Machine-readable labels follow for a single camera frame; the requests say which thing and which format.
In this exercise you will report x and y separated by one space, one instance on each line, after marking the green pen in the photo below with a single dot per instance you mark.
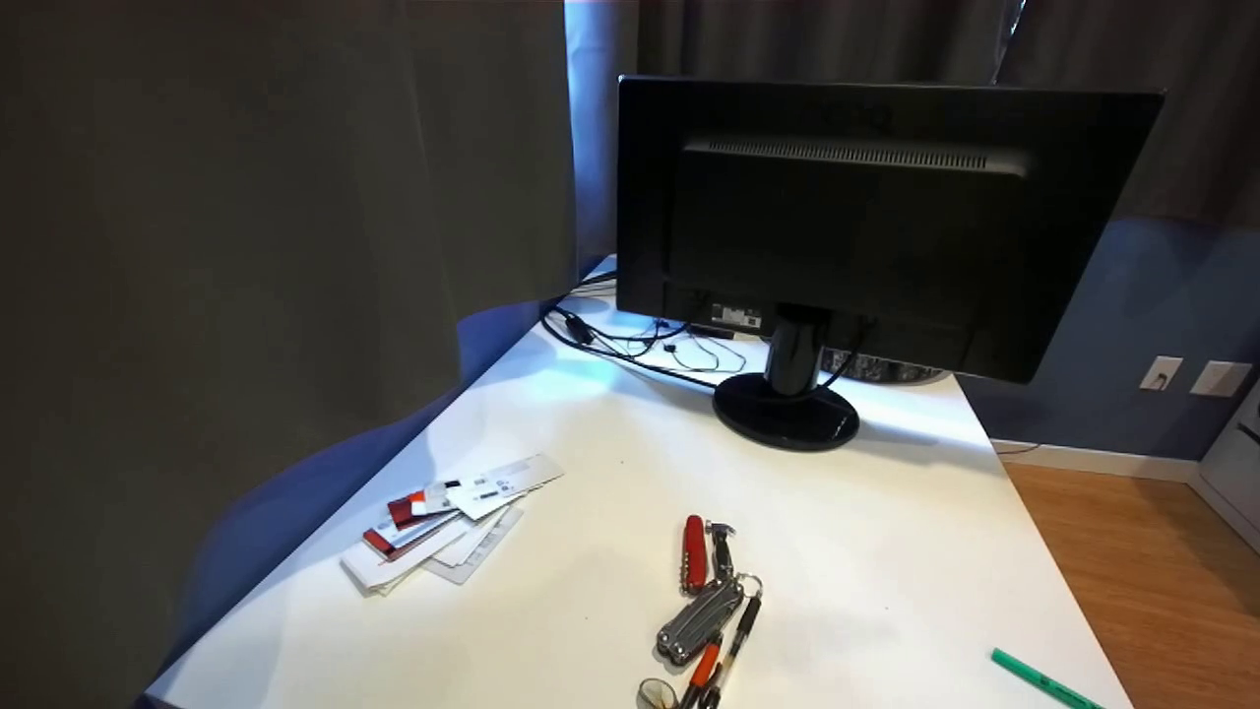
1047 679

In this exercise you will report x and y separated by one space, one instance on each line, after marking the black monitor with round stand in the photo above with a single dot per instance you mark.
852 220

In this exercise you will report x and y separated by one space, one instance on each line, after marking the red pocket knife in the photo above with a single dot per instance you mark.
696 552

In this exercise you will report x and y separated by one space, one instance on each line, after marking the long white card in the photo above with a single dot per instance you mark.
522 474

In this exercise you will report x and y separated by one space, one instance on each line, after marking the white wall switch plate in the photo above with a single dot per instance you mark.
1222 378

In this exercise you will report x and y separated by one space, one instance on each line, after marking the white paper card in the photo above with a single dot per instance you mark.
480 549

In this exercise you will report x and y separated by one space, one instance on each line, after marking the white baseboard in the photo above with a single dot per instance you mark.
1104 457

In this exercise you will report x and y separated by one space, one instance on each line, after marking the grey cabinet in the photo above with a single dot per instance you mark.
1236 476

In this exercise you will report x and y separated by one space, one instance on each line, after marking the white card black mark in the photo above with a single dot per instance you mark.
476 496

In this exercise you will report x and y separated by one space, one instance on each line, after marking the grey metal tool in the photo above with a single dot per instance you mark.
724 543

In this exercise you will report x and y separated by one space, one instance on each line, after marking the orange black pen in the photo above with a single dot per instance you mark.
704 665

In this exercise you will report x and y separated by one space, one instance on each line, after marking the red white card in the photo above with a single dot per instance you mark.
414 508
393 541

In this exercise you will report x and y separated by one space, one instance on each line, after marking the white wall outlet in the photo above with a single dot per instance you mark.
1158 370

